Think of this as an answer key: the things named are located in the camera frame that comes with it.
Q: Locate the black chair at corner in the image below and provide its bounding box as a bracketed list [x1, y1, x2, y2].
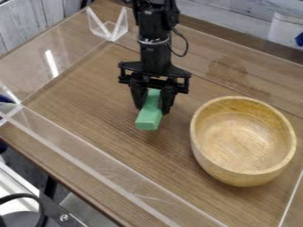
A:
[0, 193, 86, 227]

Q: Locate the brown wooden bowl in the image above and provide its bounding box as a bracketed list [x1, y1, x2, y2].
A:
[190, 96, 298, 187]

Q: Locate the clear acrylic enclosure wall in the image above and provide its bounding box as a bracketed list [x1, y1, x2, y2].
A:
[0, 2, 303, 227]

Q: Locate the green rectangular block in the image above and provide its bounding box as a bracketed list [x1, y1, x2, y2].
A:
[135, 89, 162, 130]

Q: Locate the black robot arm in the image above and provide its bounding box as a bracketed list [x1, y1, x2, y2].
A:
[119, 0, 192, 114]

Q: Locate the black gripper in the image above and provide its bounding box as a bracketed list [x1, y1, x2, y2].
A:
[119, 41, 192, 114]

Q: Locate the blue object at right edge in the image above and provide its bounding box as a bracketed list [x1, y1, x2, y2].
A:
[295, 32, 303, 47]

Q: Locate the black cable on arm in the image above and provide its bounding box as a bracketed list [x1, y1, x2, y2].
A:
[168, 27, 190, 58]

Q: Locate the white container in background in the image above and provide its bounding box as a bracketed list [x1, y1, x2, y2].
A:
[267, 12, 303, 51]

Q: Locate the black table leg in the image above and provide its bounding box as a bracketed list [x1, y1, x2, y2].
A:
[44, 176, 58, 199]

